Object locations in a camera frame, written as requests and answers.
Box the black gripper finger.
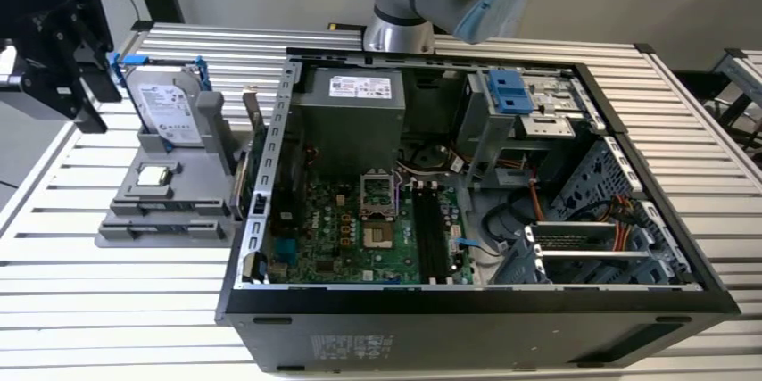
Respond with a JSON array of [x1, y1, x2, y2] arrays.
[[71, 0, 124, 104], [15, 5, 108, 135]]

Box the black RAM slot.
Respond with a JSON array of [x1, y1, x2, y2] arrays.
[[429, 180, 454, 285], [411, 180, 435, 285]]

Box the hard disk in blue carrier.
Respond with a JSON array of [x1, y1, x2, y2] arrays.
[[110, 54, 215, 150]]

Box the silver CPU chip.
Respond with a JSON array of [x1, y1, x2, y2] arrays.
[[135, 165, 174, 187]]

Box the green graphics card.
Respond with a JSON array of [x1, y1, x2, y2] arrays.
[[227, 81, 271, 222]]

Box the grey plastic parts rack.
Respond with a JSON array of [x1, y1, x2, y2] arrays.
[[94, 90, 248, 248]]

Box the grey power supply unit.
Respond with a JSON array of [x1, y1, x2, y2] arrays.
[[291, 66, 410, 177]]

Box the blue expansion slot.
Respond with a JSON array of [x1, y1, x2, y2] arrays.
[[271, 239, 299, 265]]

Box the green Dell motherboard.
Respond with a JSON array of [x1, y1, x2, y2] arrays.
[[264, 173, 481, 286]]

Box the CPU socket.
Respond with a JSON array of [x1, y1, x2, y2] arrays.
[[359, 218, 398, 253]]

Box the blue drive bay latch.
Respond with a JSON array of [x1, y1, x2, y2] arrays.
[[485, 69, 535, 115]]

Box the grey optical drive cage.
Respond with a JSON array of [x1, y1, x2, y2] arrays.
[[461, 66, 601, 188]]

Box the black open PC case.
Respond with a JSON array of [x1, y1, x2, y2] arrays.
[[214, 46, 744, 376]]

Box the grey metal disk bay cage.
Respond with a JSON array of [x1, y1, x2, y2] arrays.
[[491, 133, 698, 286]]

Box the aluminium slat side table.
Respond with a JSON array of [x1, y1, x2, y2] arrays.
[[705, 46, 762, 153]]

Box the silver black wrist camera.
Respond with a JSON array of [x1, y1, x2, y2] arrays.
[[0, 45, 26, 93]]

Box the metal socket cover frame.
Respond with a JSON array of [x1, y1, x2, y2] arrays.
[[359, 169, 399, 218]]

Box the orange data wire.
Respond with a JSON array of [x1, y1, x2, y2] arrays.
[[527, 178, 547, 224]]

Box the red yellow power wires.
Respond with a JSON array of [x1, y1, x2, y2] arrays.
[[606, 195, 643, 260]]

